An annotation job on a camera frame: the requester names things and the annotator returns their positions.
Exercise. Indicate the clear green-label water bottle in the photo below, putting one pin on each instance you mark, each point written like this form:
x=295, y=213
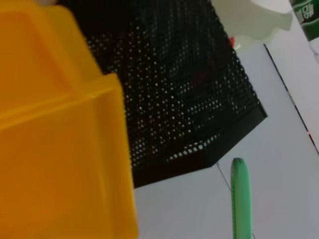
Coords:
x=307, y=20

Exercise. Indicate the pale green glass fruit plate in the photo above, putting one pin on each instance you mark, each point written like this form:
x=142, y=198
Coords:
x=249, y=17

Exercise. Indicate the green utility knife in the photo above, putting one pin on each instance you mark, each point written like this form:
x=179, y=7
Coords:
x=241, y=199

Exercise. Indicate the black mesh pen holder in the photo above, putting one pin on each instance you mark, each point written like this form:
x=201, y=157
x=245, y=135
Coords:
x=174, y=87

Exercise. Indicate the yellow plastic bin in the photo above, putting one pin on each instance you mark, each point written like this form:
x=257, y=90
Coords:
x=49, y=124

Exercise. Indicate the red-orange toy orange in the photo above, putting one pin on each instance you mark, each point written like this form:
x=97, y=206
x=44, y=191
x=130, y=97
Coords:
x=232, y=41

